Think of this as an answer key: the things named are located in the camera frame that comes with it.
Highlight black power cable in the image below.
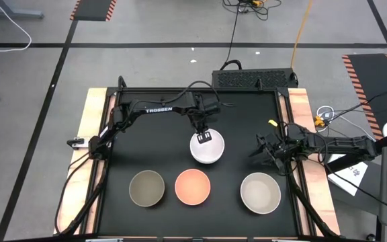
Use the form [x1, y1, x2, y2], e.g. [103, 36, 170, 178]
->
[219, 3, 245, 71]

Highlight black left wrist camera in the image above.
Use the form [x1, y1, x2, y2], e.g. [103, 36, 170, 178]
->
[202, 96, 222, 115]

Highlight large beige bowl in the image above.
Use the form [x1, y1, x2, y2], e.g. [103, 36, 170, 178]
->
[240, 171, 282, 215]

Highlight pale pink bowl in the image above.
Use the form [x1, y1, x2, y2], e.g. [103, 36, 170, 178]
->
[189, 128, 226, 165]

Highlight yellow cable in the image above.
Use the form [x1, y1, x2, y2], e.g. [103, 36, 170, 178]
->
[290, 0, 314, 69]

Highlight white paper sheet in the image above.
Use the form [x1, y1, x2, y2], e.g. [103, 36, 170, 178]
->
[327, 153, 369, 198]

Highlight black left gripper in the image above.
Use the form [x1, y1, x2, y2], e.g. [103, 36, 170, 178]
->
[188, 108, 214, 145]

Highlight white cable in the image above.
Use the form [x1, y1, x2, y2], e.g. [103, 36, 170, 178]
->
[0, 0, 33, 53]

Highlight orange bowl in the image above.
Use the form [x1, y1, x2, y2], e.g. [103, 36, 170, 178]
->
[174, 168, 212, 206]

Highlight black computer case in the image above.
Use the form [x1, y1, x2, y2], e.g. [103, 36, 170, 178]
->
[212, 68, 299, 89]

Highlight grey table leg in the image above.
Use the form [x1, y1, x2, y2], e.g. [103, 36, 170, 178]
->
[0, 0, 45, 19]

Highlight small hazard striped black mat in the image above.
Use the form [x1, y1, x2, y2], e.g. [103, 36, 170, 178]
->
[69, 0, 118, 22]

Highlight large hazard striped black mat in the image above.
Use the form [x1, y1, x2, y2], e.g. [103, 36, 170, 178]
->
[341, 52, 387, 141]

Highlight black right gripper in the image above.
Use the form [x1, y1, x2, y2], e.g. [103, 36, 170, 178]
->
[248, 132, 294, 177]

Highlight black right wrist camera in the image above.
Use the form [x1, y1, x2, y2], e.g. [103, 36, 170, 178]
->
[288, 126, 311, 145]

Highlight black cable bundle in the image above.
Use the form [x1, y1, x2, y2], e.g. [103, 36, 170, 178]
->
[222, 0, 282, 22]

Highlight olive grey bowl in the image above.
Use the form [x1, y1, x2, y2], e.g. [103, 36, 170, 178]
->
[128, 169, 166, 208]

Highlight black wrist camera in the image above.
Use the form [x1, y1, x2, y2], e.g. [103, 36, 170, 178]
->
[288, 126, 311, 145]
[202, 96, 222, 115]

